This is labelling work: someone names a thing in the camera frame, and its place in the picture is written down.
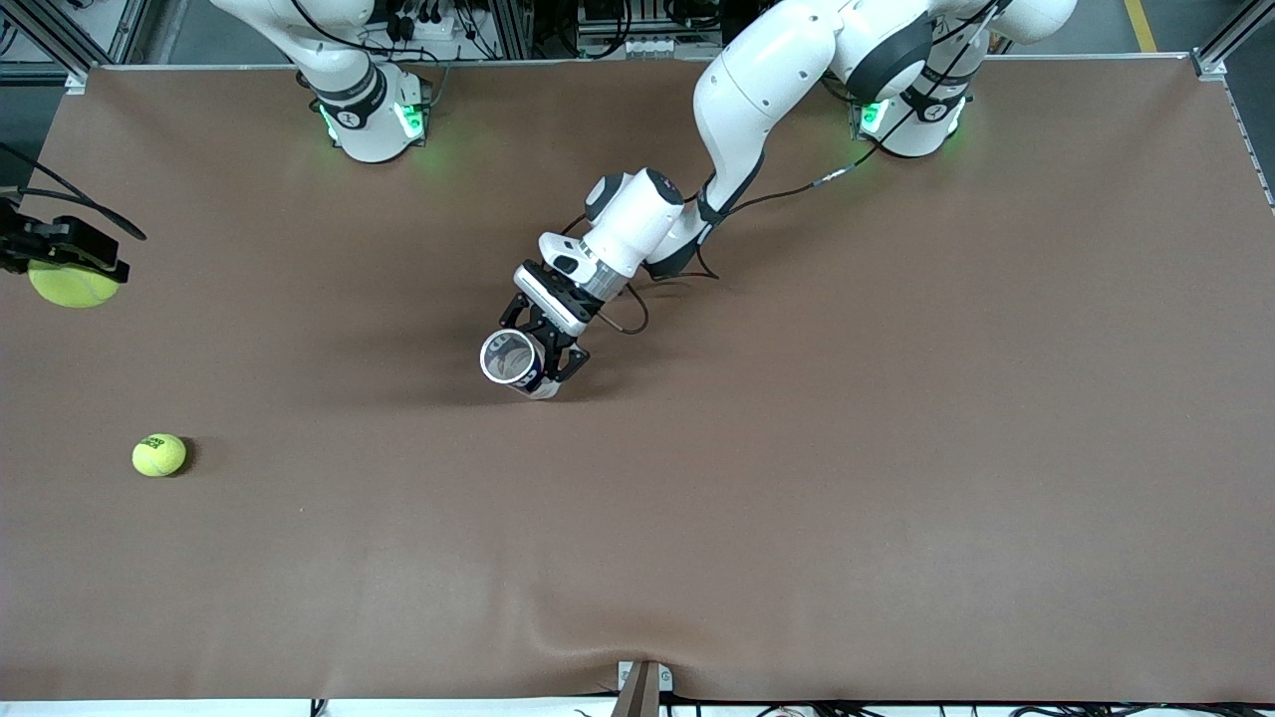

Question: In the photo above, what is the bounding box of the white terminal block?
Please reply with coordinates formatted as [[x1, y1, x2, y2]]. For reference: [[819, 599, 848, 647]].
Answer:
[[623, 37, 724, 59]]

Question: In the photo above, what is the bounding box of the yellow tennis ball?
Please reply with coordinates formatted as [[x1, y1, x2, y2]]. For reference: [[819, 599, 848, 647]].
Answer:
[[27, 261, 124, 310], [131, 433, 188, 479]]

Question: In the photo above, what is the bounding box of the white tennis ball can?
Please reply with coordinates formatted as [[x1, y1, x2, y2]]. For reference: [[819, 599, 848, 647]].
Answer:
[[479, 328, 565, 401]]

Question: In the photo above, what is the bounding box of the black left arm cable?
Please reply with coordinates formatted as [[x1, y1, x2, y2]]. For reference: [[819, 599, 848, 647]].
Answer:
[[558, 0, 1002, 337]]

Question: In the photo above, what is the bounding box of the aluminium frame corner post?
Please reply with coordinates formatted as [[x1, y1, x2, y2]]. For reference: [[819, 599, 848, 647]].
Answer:
[[0, 0, 150, 96], [1191, 0, 1275, 81]]

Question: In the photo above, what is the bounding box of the brown table mat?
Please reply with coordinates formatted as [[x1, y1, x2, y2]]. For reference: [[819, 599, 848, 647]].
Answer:
[[0, 55, 1275, 703]]

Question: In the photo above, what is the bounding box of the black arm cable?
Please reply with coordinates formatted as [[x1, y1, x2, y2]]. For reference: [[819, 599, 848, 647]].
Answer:
[[558, 0, 1002, 337], [0, 142, 148, 242]]

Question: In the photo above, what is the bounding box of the metal table edge bracket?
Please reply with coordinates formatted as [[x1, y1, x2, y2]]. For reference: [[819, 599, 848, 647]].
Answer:
[[617, 659, 674, 717]]

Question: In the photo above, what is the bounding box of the white power strip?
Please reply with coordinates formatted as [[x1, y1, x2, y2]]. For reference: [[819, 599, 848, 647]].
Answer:
[[398, 8, 461, 43]]

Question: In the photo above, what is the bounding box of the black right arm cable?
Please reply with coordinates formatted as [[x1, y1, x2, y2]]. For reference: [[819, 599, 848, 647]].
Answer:
[[0, 142, 148, 242]]

